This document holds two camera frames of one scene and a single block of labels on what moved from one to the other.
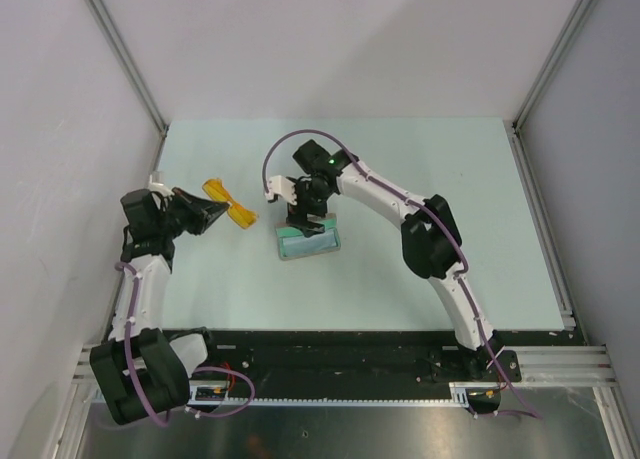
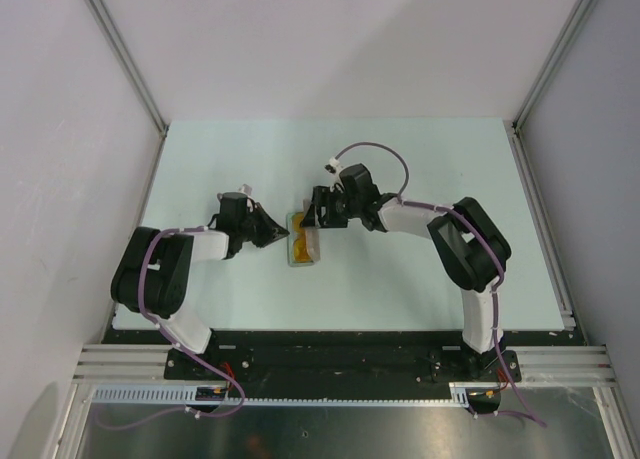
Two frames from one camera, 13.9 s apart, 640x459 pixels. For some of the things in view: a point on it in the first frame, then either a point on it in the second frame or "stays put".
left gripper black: (203, 212) to (272, 231)
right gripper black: (297, 214) to (323, 197)
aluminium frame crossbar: (556, 364) stays put
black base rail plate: (356, 365) stays put
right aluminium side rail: (562, 288) stays put
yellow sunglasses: (244, 217) to (299, 240)
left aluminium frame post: (122, 51) stays put
